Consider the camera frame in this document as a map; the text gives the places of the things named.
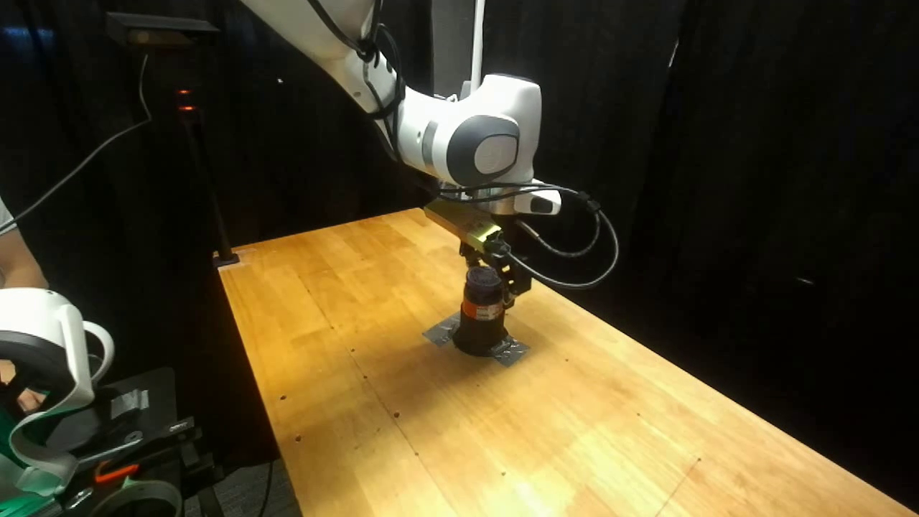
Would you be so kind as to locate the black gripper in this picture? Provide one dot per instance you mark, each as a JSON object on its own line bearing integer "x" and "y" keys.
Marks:
{"x": 486, "y": 247}

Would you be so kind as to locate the orange handled clamp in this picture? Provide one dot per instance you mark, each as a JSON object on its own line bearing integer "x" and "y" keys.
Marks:
{"x": 108, "y": 474}

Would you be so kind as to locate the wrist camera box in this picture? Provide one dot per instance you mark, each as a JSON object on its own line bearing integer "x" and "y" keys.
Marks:
{"x": 474, "y": 215}

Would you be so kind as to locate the white vertical pole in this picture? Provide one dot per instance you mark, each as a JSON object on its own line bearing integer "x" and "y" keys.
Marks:
{"x": 477, "y": 29}

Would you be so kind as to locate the white headset device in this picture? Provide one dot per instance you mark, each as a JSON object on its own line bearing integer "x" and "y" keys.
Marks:
{"x": 57, "y": 352}

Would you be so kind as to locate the dark cup with purple base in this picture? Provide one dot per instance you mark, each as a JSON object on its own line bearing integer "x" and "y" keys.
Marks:
{"x": 482, "y": 312}

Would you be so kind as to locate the black camera tripod stand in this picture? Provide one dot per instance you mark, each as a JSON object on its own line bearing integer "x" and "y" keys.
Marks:
{"x": 169, "y": 36}

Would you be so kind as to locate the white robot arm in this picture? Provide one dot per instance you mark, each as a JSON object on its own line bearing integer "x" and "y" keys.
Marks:
{"x": 477, "y": 148}

